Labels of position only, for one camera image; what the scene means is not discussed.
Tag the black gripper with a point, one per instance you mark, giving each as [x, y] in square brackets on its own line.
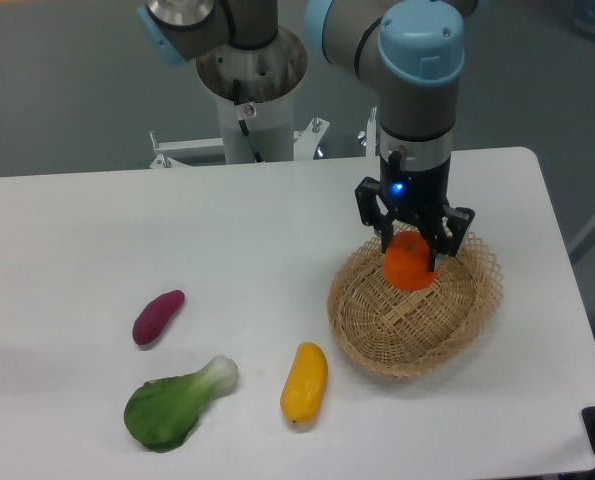
[413, 188]

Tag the orange toy fruit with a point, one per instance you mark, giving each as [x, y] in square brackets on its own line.
[406, 262]

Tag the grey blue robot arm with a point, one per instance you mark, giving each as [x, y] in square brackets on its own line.
[410, 53]

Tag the woven bamboo basket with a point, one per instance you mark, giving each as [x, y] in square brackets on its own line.
[399, 334]

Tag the yellow toy mango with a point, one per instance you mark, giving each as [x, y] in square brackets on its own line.
[305, 386]

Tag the purple toy sweet potato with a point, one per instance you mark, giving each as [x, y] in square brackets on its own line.
[155, 316]

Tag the green toy bok choy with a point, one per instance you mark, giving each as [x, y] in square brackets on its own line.
[161, 413]

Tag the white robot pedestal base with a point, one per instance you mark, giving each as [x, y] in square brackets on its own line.
[254, 93]

